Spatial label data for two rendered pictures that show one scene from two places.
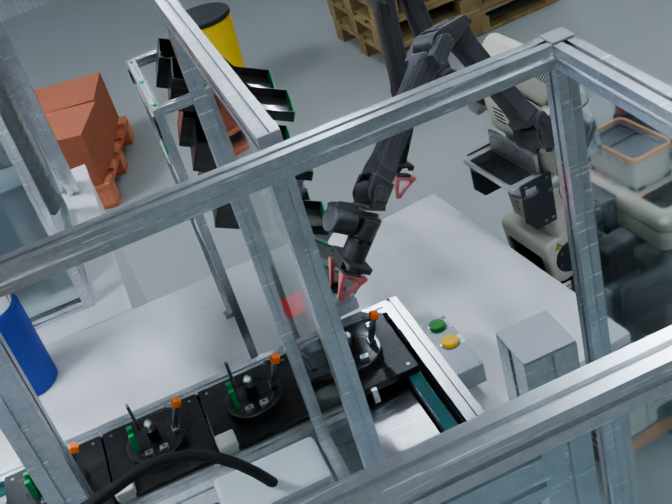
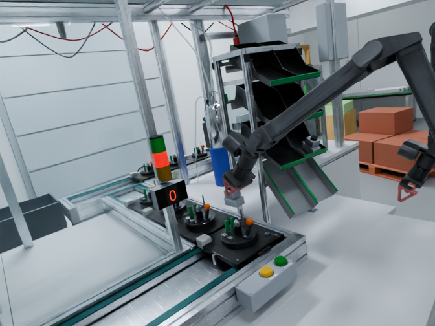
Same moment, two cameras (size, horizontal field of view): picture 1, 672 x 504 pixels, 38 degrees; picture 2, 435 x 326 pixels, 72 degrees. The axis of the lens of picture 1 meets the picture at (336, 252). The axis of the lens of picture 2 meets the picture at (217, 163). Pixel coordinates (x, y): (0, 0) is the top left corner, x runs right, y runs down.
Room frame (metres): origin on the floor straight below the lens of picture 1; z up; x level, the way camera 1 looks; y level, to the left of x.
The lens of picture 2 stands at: (1.34, -0.89, 1.55)
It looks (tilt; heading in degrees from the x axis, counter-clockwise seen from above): 15 degrees down; 64
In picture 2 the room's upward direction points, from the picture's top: 10 degrees counter-clockwise
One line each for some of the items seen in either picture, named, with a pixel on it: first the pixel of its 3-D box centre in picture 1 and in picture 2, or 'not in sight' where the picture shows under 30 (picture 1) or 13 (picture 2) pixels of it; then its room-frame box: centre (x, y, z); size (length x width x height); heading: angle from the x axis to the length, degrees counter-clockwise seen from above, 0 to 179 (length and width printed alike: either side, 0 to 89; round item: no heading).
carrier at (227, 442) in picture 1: (250, 388); (199, 213); (1.77, 0.28, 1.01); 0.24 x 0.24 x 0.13; 11
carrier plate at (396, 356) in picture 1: (354, 359); (239, 240); (1.82, 0.03, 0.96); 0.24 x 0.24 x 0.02; 11
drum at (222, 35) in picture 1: (214, 59); not in sight; (5.69, 0.36, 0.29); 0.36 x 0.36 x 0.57
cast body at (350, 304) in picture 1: (336, 299); (231, 195); (1.81, 0.03, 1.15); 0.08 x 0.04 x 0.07; 102
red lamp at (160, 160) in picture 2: not in sight; (160, 158); (1.61, 0.11, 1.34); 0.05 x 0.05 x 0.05
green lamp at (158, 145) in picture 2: not in sight; (157, 144); (1.61, 0.11, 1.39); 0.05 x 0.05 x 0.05
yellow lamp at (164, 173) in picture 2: not in sight; (164, 172); (1.61, 0.11, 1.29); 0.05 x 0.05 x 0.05
